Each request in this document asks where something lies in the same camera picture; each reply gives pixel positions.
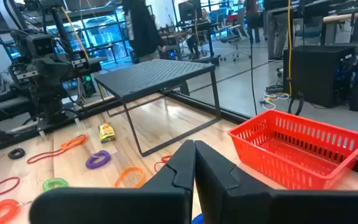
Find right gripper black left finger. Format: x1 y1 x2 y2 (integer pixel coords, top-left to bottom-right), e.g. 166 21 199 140
29 139 196 224

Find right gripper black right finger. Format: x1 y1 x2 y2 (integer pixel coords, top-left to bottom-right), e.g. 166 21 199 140
195 139 358 224

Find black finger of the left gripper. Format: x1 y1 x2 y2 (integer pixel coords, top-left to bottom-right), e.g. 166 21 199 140
39 67 58 94
54 63 73 94

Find orange rubber band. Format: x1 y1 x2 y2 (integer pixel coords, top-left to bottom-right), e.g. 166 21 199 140
60 134 89 151
114 166 147 189

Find red plastic basket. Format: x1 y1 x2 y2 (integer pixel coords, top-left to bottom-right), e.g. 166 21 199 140
227 109 358 190

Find green spiral wrist coil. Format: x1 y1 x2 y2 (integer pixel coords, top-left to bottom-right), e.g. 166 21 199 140
42 177 70 192

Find red rubber band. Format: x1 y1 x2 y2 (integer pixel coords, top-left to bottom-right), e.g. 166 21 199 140
153 154 173 173
0 175 21 202
26 145 74 165

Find grey office chair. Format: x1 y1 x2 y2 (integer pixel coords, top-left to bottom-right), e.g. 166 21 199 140
218 7 252 62

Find metal storage rack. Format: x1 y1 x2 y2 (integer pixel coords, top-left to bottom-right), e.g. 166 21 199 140
44 4 131 65

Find purple spiral wrist coil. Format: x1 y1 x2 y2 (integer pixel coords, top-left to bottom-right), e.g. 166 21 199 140
85 149 112 170

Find person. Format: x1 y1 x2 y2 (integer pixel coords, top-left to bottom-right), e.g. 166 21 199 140
122 0 167 63
243 0 263 44
186 7 213 60
264 0 292 62

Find black table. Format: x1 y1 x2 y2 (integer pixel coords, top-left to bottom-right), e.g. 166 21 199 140
94 58 222 157

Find Crayola crayon box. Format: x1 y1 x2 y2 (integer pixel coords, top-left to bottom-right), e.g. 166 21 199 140
98 122 117 144

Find black spiral wrist coil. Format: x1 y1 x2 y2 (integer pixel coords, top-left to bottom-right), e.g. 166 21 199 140
7 147 26 161

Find black computer monitor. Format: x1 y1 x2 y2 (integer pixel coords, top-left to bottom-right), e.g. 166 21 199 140
178 0 203 23

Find black computer tower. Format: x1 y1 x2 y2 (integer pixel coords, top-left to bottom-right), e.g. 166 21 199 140
282 45 356 109

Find wooden workbench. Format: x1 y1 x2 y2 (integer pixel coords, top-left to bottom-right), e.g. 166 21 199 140
321 8 358 44

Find yellow hanging cable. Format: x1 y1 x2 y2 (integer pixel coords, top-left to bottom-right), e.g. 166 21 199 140
60 6 90 62
286 0 294 96

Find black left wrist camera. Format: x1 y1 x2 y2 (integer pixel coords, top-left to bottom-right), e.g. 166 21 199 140
17 30 58 60

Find white power strip cables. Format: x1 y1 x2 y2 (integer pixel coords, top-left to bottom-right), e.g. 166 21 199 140
259 83 291 111

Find black coiled cable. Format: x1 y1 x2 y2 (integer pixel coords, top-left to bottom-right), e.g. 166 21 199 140
287 91 305 117

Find black hanging cable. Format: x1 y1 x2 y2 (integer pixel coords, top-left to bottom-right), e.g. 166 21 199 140
249 39 259 116

